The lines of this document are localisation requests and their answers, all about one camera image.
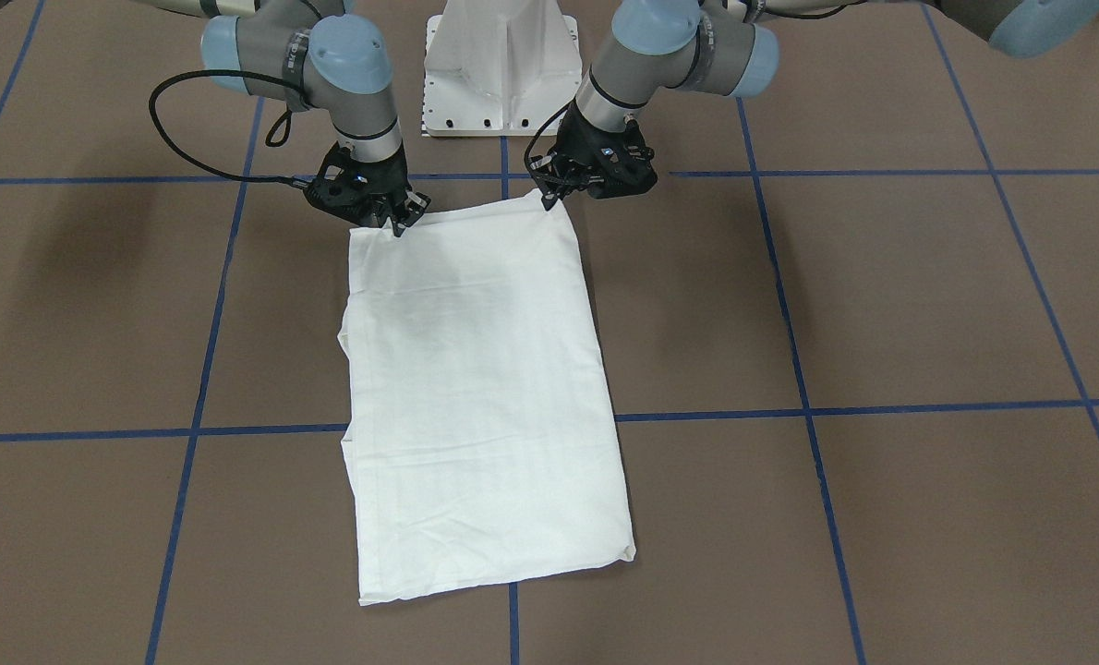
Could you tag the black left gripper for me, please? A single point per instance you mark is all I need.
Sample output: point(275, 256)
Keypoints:
point(579, 148)

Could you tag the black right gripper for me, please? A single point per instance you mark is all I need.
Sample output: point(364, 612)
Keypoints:
point(391, 175)

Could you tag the white long-sleeve printed shirt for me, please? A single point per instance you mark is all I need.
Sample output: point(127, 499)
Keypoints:
point(482, 448)

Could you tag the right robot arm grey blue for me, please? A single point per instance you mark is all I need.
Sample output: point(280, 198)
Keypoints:
point(314, 55)

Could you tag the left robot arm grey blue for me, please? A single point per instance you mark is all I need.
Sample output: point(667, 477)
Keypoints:
point(726, 48)

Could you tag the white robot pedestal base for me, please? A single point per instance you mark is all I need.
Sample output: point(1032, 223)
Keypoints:
point(498, 68)

